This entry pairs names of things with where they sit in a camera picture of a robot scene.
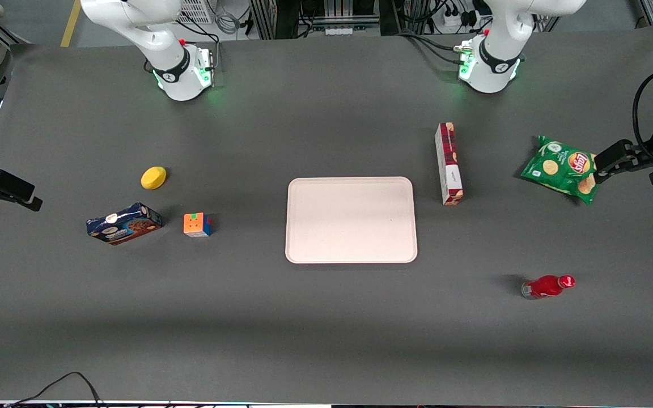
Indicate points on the red tartan cookie box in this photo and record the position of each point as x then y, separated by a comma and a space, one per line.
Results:
448, 164

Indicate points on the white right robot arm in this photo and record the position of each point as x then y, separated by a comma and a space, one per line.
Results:
162, 51

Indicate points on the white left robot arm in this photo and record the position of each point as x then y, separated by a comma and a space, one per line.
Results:
496, 62

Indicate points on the blue cookie box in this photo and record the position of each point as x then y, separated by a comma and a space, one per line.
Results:
125, 224

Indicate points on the beige plastic tray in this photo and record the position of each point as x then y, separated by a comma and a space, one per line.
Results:
349, 221

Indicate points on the green chips bag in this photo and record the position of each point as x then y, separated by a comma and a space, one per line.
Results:
559, 164

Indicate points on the yellow sponge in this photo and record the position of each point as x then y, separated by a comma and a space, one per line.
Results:
153, 178

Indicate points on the red plastic bottle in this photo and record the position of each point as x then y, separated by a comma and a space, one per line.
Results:
545, 286

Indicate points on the colourful puzzle cube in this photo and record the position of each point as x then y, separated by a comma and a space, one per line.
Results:
195, 225

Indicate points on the white power strip with plugs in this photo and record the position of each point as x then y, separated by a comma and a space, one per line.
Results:
458, 18

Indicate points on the white perforated panel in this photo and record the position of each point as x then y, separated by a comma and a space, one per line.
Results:
196, 11

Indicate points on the small white power strip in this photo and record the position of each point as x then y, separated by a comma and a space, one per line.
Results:
339, 30

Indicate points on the dark grey table mat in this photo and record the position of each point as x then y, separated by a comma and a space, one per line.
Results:
326, 328

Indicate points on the aluminium frame rack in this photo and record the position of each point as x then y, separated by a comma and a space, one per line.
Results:
315, 14

